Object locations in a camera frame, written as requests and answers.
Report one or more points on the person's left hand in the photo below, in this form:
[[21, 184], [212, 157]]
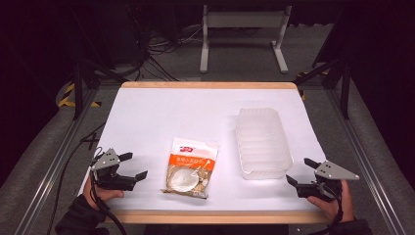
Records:
[[104, 195]]

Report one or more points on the orange and white snack packet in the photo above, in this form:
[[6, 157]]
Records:
[[192, 163]]

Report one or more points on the yellow and black hazard tape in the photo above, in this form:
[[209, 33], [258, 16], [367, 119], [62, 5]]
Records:
[[67, 98]]

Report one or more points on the aluminium rail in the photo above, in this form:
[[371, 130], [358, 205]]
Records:
[[49, 182], [365, 163]]

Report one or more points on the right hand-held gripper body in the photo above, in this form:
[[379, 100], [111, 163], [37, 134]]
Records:
[[332, 172]]

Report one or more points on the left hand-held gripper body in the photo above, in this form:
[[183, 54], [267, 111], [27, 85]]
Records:
[[109, 160]]

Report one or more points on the black tape cross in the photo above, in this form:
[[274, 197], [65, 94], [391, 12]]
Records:
[[90, 141]]

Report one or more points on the white paper table cover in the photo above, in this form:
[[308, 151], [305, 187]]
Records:
[[169, 114]]

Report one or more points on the black metal stand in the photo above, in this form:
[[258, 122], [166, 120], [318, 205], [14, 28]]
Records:
[[345, 91], [78, 88]]

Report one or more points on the white metal stand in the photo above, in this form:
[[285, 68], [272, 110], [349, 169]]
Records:
[[244, 19]]

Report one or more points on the person's right hand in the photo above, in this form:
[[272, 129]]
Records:
[[339, 209]]

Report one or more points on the clear plastic container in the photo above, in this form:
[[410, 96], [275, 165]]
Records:
[[262, 143]]

